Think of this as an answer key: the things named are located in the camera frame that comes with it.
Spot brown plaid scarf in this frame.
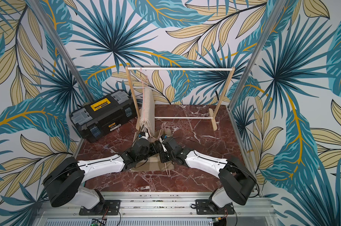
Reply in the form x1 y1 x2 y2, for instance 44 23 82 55
130 129 175 172

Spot beige wool scarf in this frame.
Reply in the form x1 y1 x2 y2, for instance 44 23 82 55
138 87 155 136

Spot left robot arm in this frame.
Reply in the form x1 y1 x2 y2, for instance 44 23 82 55
43 138 163 209

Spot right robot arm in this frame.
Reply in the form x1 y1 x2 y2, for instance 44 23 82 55
160 135 257 211

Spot black yellow toolbox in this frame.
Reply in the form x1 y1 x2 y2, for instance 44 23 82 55
70 90 136 143

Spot wooden clothes rack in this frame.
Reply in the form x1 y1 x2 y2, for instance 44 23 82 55
125 66 235 131

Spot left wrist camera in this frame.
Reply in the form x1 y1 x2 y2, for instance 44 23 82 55
138 132 150 140

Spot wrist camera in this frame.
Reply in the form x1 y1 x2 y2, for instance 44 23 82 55
138 132 150 140
159 135 167 152

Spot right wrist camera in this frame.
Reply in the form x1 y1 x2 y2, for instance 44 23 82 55
159 135 167 152

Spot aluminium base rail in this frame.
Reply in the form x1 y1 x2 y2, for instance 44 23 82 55
33 192 279 226

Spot right aluminium frame post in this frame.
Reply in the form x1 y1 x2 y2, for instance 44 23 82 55
228 0 286 112

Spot aluminium frame post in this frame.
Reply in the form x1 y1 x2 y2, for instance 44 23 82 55
28 0 94 102
228 0 286 112

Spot left aluminium frame post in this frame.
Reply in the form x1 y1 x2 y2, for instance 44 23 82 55
28 0 94 102

